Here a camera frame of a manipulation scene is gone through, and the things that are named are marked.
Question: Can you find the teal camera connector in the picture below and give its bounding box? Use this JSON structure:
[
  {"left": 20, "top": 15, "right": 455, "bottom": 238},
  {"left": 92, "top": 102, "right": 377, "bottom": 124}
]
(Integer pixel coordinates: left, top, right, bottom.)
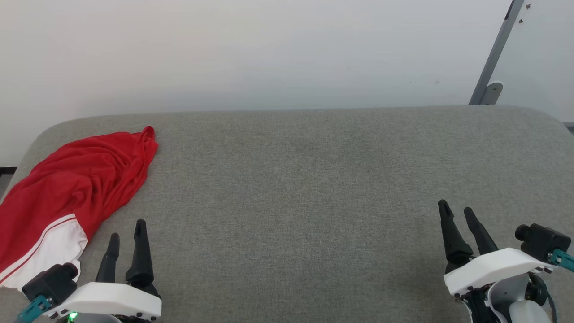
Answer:
[
  {"left": 549, "top": 249, "right": 574, "bottom": 272},
  {"left": 18, "top": 296, "right": 52, "bottom": 323}
]

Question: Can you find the grey metal post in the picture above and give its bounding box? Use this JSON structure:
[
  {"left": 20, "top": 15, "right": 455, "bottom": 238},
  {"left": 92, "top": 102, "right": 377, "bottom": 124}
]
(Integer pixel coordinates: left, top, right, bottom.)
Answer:
[{"left": 469, "top": 0, "right": 525, "bottom": 105}]

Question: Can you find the grey metal post bracket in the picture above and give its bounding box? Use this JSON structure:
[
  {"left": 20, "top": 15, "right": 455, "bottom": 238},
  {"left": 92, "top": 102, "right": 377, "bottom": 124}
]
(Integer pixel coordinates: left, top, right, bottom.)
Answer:
[{"left": 482, "top": 82, "right": 504, "bottom": 105}]

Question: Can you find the teal right camera connector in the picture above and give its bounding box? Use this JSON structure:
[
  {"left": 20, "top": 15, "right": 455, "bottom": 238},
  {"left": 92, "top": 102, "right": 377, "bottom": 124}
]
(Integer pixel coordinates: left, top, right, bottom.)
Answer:
[{"left": 549, "top": 249, "right": 574, "bottom": 272}]

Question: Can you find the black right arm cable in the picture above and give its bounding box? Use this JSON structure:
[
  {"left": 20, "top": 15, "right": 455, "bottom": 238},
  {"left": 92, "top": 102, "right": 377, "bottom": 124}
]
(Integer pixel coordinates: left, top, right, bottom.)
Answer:
[{"left": 544, "top": 287, "right": 559, "bottom": 323}]

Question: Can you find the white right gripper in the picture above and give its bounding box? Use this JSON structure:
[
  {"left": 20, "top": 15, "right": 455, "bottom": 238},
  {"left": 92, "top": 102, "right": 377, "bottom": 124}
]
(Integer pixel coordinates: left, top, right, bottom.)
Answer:
[{"left": 438, "top": 200, "right": 554, "bottom": 323}]

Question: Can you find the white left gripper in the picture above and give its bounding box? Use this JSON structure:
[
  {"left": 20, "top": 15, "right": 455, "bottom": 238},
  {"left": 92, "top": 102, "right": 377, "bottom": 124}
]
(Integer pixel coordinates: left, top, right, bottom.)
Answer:
[{"left": 45, "top": 219, "right": 162, "bottom": 323}]

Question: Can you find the teal left camera connector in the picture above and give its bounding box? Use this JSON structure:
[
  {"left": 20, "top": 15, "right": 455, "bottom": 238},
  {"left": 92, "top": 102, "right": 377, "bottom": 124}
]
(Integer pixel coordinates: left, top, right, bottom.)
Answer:
[{"left": 18, "top": 296, "right": 52, "bottom": 323}]

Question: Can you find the red and white basketball jersey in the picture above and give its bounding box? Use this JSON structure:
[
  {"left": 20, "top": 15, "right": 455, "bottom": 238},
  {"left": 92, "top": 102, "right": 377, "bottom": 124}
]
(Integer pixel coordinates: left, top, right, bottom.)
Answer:
[{"left": 0, "top": 126, "right": 159, "bottom": 290}]

